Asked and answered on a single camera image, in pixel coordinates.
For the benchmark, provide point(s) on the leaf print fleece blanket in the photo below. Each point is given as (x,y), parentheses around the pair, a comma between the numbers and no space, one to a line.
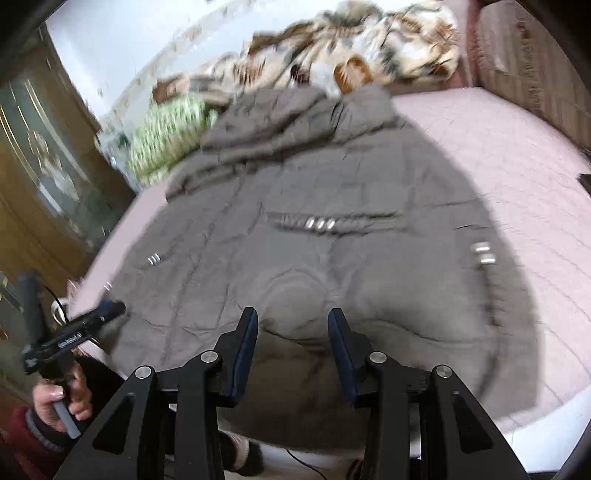
(369,41)

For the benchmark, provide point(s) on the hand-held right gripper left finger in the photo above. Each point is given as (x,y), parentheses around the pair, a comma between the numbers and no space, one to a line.
(242,355)

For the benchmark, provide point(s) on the green checked pillow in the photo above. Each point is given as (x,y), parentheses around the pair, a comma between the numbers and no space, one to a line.
(161,134)

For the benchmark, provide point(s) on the striped floral sofa cushion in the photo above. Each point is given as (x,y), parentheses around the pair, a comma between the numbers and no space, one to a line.
(531,83)

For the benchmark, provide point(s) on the grey slipper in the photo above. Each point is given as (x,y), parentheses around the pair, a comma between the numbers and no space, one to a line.
(242,454)

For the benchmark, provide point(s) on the grey-green puffer jacket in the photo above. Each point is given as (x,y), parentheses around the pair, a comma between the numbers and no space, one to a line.
(323,184)

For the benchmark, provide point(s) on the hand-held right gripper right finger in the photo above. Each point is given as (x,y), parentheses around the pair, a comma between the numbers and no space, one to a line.
(344,355)

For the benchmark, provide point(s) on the black smartphone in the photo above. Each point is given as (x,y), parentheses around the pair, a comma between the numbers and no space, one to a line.
(585,179)

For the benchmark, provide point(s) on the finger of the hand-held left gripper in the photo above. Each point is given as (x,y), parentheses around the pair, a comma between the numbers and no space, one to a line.
(104,314)

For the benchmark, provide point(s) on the wooden stained glass door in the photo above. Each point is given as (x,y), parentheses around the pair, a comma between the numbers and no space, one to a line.
(46,161)

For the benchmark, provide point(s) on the person's left hand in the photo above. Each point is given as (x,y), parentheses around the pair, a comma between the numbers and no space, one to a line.
(46,399)

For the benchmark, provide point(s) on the person's left forearm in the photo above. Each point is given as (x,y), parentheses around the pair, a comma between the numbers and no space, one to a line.
(23,443)

